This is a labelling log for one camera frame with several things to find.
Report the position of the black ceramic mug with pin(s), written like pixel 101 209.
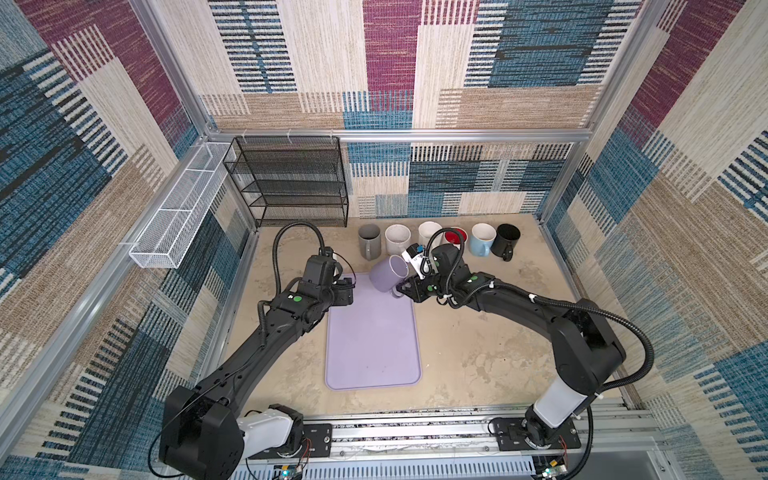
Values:
pixel 507 236

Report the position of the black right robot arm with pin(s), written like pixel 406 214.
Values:
pixel 585 348

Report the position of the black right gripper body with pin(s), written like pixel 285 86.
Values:
pixel 431 285

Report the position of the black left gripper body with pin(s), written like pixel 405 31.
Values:
pixel 342 293

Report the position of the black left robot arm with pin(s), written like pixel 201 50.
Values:
pixel 205 432

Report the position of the grey ceramic mug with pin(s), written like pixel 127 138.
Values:
pixel 369 239

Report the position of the light blue mug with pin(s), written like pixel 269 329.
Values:
pixel 481 239

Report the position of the white patterned mug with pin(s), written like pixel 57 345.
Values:
pixel 426 230

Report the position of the purple ceramic mug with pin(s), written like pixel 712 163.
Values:
pixel 388 273

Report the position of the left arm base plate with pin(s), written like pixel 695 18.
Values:
pixel 310 441

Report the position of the black wire mesh shelf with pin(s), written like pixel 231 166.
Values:
pixel 286 179

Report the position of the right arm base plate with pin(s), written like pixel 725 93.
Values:
pixel 511 435

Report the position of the lavender plastic tray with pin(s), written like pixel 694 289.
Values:
pixel 372 343

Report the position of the white ceramic mug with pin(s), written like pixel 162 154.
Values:
pixel 455 236

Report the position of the cream speckled mug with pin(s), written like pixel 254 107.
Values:
pixel 397 238

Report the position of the aluminium front rail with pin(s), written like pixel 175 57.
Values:
pixel 456 444

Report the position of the white wire mesh basket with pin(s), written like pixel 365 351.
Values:
pixel 166 239

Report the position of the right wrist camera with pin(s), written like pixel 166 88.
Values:
pixel 414 256

